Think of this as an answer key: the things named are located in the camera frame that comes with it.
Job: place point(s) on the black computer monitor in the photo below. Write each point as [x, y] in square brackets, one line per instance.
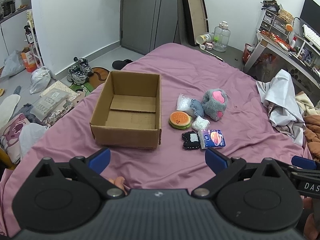
[310, 15]

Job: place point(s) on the plush hamburger toy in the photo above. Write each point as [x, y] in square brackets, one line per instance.
[180, 120]

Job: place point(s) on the red basket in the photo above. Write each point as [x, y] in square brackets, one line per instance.
[248, 50]

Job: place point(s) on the grey plush paw slipper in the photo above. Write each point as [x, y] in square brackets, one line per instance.
[214, 103]

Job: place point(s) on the black framed cardboard tray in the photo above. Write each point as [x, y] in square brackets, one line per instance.
[195, 19]

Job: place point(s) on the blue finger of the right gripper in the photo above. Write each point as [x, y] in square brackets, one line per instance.
[303, 163]

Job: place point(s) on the white crumpled cloth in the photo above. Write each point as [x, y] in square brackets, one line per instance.
[285, 115]

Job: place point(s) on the person's left hand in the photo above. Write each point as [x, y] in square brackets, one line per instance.
[119, 182]

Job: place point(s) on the person's right hand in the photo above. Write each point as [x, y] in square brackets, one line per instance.
[310, 230]

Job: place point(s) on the pink bed sheet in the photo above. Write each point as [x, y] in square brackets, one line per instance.
[245, 126]

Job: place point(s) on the grey plastic bag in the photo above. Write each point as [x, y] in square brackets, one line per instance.
[13, 65]

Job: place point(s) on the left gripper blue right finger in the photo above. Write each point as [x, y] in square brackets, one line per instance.
[215, 160]

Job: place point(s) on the orange brown blanket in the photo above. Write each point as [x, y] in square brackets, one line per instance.
[312, 134]

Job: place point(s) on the clear bag white beads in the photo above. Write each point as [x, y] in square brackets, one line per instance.
[184, 104]

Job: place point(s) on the brown cardboard box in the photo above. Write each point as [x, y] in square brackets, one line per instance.
[128, 111]

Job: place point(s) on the orange cardboard box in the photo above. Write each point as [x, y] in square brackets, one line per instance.
[28, 60]

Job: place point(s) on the white paper cup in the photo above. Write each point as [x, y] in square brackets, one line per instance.
[204, 38]

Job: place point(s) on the white desk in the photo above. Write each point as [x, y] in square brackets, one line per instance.
[264, 44]

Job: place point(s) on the blue denim pouch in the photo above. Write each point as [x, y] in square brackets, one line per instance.
[196, 108]

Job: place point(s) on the blue tissue pack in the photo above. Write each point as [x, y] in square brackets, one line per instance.
[211, 138]

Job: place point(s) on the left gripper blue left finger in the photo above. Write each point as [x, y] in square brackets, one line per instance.
[99, 160]

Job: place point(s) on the grey sneakers pair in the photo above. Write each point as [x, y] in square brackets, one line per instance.
[80, 72]

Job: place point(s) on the white drawer organizer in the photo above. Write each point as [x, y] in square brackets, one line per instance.
[272, 23]

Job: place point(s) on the clear plastic water jug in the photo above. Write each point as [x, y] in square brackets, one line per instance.
[221, 37]

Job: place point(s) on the small white plastic bag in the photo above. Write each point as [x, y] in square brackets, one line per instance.
[200, 124]

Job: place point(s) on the green cartoon floor mat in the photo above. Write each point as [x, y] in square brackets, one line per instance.
[99, 77]

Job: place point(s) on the grey door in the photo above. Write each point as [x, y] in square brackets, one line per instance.
[148, 24]

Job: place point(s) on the black felt pouch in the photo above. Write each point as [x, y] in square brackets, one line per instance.
[191, 141]

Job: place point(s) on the packaged grey bedding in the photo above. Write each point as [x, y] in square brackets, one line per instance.
[52, 101]

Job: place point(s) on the white keyboard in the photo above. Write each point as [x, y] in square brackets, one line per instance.
[310, 35]

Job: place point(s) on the black slipper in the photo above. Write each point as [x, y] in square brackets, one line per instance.
[120, 64]

